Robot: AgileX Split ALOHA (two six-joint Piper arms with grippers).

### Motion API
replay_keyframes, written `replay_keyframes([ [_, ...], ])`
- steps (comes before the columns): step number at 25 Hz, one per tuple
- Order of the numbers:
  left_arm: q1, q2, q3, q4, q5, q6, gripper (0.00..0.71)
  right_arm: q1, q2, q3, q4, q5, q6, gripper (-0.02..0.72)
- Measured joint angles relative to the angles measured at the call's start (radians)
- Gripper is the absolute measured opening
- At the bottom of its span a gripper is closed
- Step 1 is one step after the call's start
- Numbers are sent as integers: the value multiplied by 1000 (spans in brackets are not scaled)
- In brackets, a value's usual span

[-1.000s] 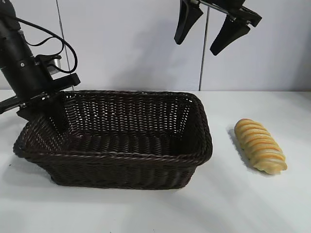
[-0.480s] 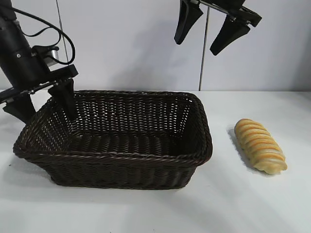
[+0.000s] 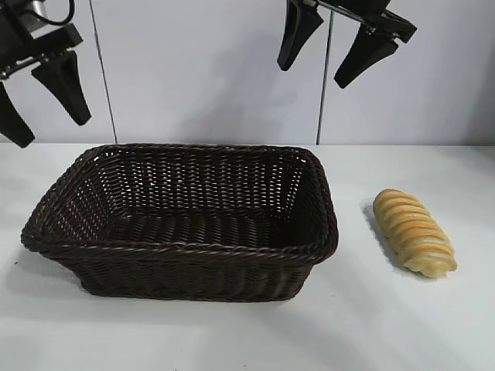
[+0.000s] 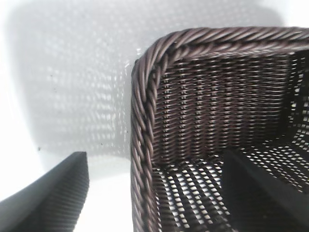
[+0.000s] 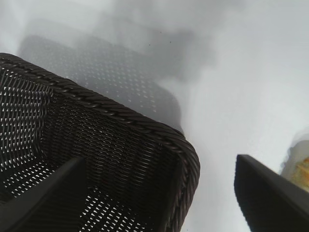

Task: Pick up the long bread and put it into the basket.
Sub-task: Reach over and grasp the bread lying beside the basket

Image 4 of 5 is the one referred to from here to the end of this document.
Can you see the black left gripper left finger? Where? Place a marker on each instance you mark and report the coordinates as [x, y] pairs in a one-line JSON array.
[[43, 205]]

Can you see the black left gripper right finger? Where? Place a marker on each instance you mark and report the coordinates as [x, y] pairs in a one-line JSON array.
[[260, 200]]

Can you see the dark brown wicker basket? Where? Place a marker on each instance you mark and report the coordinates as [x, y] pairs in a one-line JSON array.
[[217, 101]]

